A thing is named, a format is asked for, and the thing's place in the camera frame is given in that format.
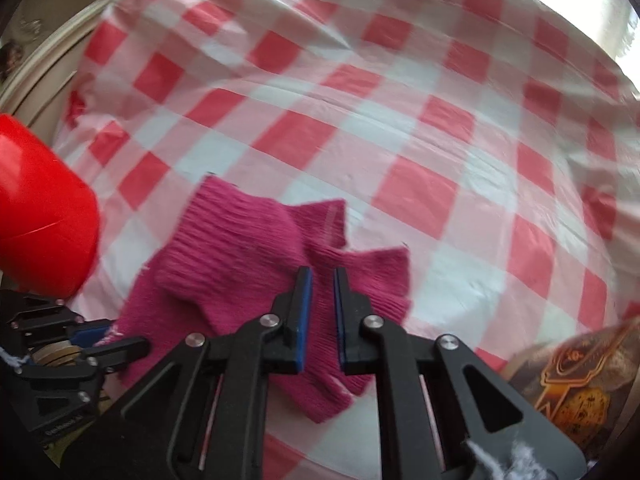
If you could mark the magenta knit glove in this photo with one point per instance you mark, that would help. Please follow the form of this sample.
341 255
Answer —
230 240

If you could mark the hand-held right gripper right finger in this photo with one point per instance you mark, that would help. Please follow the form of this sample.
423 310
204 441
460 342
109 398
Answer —
341 320

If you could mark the red plastic pot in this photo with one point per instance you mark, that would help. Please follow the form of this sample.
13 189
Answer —
40 200

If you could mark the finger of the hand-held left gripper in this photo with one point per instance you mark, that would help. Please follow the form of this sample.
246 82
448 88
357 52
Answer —
120 352
92 334

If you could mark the red white checked tablecloth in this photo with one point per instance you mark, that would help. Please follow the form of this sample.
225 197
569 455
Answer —
425 85

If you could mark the glass jar of nuts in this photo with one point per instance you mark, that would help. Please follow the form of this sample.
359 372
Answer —
575 395

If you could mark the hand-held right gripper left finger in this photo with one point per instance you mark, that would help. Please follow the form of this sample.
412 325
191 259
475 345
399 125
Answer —
304 320

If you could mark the cream furniture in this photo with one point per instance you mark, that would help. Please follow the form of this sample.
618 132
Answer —
45 75

